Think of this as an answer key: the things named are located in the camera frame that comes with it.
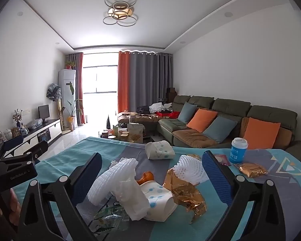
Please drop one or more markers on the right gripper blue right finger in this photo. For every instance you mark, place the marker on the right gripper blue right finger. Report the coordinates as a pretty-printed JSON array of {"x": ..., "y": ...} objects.
[{"x": 266, "y": 219}]

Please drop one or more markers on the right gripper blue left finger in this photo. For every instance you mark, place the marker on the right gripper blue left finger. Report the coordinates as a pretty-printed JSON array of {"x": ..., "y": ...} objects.
[{"x": 86, "y": 178}]

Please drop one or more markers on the green clear snack wrapper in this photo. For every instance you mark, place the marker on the green clear snack wrapper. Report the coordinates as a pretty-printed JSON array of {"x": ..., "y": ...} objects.
[{"x": 111, "y": 217}]

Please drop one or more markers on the large gold foil wrapper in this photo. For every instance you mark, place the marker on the large gold foil wrapper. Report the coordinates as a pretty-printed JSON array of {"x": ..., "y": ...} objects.
[{"x": 185, "y": 194}]

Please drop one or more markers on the white foam fruit net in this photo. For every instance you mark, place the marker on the white foam fruit net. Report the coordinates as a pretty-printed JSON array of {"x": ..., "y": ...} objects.
[{"x": 119, "y": 180}]

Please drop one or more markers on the crushed white paper cup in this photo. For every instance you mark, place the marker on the crushed white paper cup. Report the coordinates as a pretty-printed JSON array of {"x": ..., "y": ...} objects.
[{"x": 160, "y": 200}]

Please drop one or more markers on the orange peel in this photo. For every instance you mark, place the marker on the orange peel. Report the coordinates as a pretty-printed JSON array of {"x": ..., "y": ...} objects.
[{"x": 147, "y": 176}]

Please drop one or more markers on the white tissue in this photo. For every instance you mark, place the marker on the white tissue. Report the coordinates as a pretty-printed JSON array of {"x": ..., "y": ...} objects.
[{"x": 113, "y": 163}]

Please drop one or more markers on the person's left hand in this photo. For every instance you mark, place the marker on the person's left hand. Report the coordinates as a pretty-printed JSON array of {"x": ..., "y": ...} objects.
[{"x": 15, "y": 208}]

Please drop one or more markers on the small gold foil wrapper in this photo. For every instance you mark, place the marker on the small gold foil wrapper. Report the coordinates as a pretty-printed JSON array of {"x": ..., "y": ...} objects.
[{"x": 252, "y": 170}]

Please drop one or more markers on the white tv cabinet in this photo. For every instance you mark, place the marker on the white tv cabinet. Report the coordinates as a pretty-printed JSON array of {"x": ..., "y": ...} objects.
[{"x": 49, "y": 132}]

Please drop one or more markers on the small black monitor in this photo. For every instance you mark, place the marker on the small black monitor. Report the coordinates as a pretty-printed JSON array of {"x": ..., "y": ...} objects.
[{"x": 43, "y": 112}]

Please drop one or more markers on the blue paper coffee cup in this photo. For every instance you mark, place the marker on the blue paper coffee cup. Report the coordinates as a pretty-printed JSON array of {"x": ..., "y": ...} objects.
[{"x": 238, "y": 149}]

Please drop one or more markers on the orange cushion near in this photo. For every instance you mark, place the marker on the orange cushion near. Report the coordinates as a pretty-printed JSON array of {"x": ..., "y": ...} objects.
[{"x": 261, "y": 134}]

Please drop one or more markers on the orange cushion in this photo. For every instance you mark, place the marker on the orange cushion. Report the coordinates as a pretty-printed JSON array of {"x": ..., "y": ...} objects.
[
  {"x": 261, "y": 134},
  {"x": 201, "y": 120}
]

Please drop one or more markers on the tall potted plant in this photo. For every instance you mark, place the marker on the tall potted plant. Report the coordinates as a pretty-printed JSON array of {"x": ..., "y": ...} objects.
[{"x": 70, "y": 105}]

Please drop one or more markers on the blue cushion near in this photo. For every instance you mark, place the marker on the blue cushion near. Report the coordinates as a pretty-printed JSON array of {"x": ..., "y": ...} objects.
[{"x": 219, "y": 129}]

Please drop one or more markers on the blue cushion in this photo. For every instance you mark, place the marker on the blue cushion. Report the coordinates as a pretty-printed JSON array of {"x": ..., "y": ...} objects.
[
  {"x": 187, "y": 112},
  {"x": 219, "y": 129}
]

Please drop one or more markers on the white standing air conditioner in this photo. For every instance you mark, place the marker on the white standing air conditioner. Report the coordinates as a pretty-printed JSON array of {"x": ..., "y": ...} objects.
[{"x": 69, "y": 75}]

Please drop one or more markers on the green sectional sofa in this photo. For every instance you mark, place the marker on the green sectional sofa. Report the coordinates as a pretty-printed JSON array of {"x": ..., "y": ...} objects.
[{"x": 179, "y": 133}]

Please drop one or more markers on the orange cushion far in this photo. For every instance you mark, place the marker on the orange cushion far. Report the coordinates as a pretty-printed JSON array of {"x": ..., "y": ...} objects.
[{"x": 201, "y": 120}]

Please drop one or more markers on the cluttered black coffee table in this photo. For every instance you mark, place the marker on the cluttered black coffee table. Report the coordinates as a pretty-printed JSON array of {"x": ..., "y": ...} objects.
[{"x": 133, "y": 127}]

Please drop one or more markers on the blue cushion far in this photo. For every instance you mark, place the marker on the blue cushion far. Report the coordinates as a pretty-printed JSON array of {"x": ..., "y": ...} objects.
[{"x": 187, "y": 112}]

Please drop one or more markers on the orange and grey curtain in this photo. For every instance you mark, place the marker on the orange and grey curtain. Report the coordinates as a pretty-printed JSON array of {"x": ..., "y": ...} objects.
[{"x": 143, "y": 78}]

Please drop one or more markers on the ring ceiling lamp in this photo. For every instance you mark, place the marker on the ring ceiling lamp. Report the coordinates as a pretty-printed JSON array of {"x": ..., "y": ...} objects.
[{"x": 120, "y": 12}]

